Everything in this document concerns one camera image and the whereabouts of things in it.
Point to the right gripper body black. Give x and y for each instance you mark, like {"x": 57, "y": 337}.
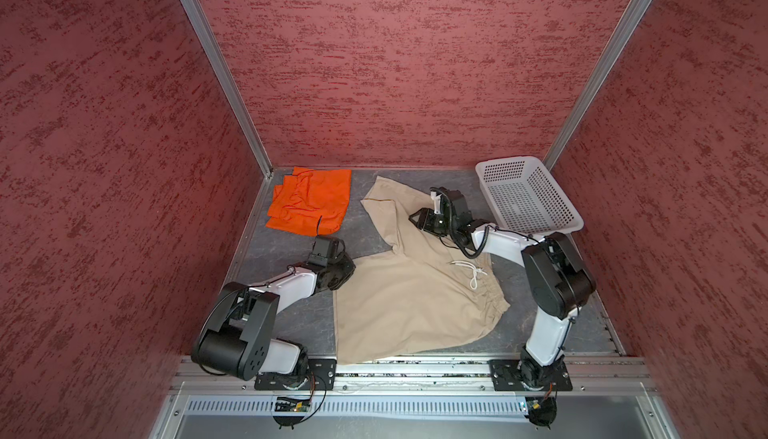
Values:
{"x": 436, "y": 224}

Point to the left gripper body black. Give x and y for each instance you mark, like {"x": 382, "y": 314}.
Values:
{"x": 340, "y": 271}

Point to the beige shorts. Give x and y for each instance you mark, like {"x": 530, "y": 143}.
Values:
{"x": 417, "y": 296}

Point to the orange shorts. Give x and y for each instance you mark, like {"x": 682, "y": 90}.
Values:
{"x": 310, "y": 202}

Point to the white plastic laundry basket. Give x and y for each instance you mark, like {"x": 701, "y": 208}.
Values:
{"x": 524, "y": 197}

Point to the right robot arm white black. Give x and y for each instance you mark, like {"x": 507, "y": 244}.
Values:
{"x": 558, "y": 281}

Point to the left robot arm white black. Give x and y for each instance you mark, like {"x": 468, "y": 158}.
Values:
{"x": 237, "y": 337}

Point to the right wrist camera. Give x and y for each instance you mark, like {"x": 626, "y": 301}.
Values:
{"x": 452, "y": 205}

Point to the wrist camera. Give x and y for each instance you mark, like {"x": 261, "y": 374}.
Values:
{"x": 452, "y": 205}
{"x": 326, "y": 250}

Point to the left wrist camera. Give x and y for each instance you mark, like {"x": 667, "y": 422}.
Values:
{"x": 326, "y": 250}

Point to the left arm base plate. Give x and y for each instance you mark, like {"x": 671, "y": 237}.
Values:
{"x": 318, "y": 373}

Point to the left controller board with wires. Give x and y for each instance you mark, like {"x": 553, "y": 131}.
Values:
{"x": 290, "y": 412}

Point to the controller board with wires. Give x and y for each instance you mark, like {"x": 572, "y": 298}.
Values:
{"x": 290, "y": 412}
{"x": 542, "y": 410}

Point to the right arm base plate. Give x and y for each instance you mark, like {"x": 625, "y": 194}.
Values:
{"x": 504, "y": 374}

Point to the white slotted cable duct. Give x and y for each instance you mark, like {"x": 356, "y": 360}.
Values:
{"x": 505, "y": 409}

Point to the aluminium mounting rail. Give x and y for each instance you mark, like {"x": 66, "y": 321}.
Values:
{"x": 470, "y": 375}

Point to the right controller board with wires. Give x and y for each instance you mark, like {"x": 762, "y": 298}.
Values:
{"x": 542, "y": 410}

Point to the left corner aluminium post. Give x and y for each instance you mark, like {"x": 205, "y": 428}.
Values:
{"x": 202, "y": 28}

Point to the corner aluminium post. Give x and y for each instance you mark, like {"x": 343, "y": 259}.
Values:
{"x": 619, "y": 39}
{"x": 202, "y": 28}

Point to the right corner aluminium post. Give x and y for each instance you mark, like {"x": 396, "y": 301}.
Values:
{"x": 619, "y": 39}

